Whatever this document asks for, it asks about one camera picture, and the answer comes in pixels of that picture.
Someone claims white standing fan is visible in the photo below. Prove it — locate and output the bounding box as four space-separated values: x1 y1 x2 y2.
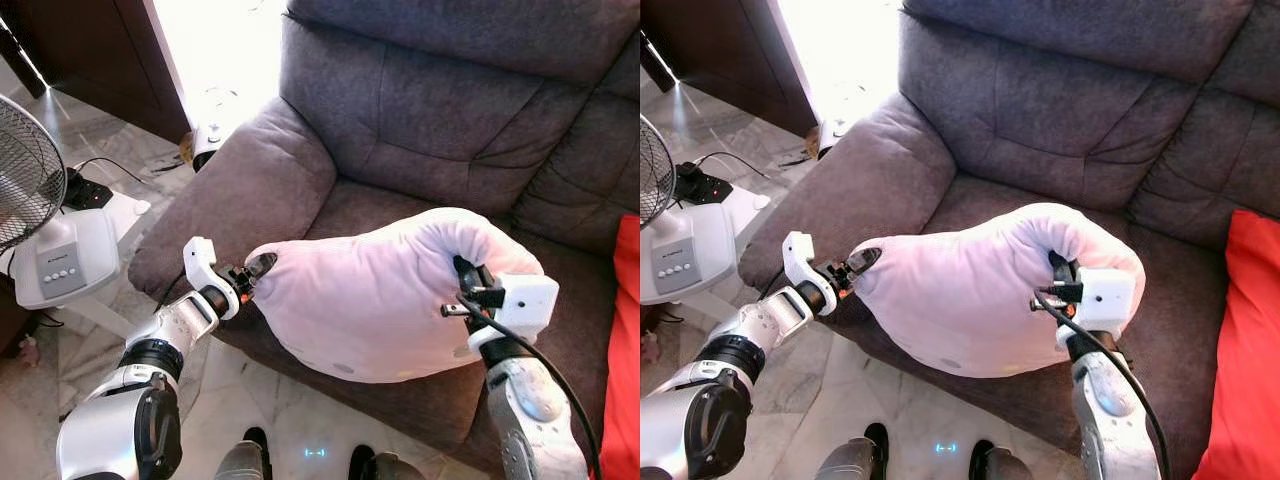
640 113 773 323
0 93 153 341

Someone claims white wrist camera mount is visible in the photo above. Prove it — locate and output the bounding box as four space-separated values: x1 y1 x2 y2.
1055 268 1138 349
782 231 841 316
468 273 561 353
183 237 241 321

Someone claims robot left leg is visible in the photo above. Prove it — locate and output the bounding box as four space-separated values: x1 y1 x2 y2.
815 423 890 480
215 427 273 480

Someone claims black power strip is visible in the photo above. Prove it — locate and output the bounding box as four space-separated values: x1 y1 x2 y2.
62 170 114 211
675 162 735 207

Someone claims red cushion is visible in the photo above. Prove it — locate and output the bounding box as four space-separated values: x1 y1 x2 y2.
1190 208 1280 480
598 213 641 480

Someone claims dark brown wooden cabinet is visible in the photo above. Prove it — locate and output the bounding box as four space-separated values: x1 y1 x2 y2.
10 0 193 144
650 0 819 138

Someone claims pink plush pillow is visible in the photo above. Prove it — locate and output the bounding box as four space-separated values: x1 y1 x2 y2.
245 207 546 384
855 203 1148 379

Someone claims black shiny bar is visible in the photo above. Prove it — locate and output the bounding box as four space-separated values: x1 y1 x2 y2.
640 33 677 94
0 15 48 99

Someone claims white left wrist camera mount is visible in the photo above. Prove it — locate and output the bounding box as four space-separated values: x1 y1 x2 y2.
782 231 841 316
183 237 241 321

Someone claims robot leg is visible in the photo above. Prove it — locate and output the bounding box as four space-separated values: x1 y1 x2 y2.
815 423 890 480
215 427 273 480
348 445 427 480
968 440 1037 480

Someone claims small white round device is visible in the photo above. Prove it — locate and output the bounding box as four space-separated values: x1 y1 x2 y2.
815 117 847 161
190 120 227 173

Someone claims robot right leg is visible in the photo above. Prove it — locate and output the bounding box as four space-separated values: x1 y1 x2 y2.
968 440 1037 480
348 445 427 480

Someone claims grey fabric sofa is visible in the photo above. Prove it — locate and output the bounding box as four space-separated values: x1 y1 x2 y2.
128 0 641 477
738 0 1280 480

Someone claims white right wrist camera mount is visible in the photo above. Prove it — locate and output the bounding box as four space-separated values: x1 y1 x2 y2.
468 273 561 353
1055 268 1138 349

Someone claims thin black power cable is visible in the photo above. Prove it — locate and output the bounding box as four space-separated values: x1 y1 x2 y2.
75 156 153 187
693 151 773 182

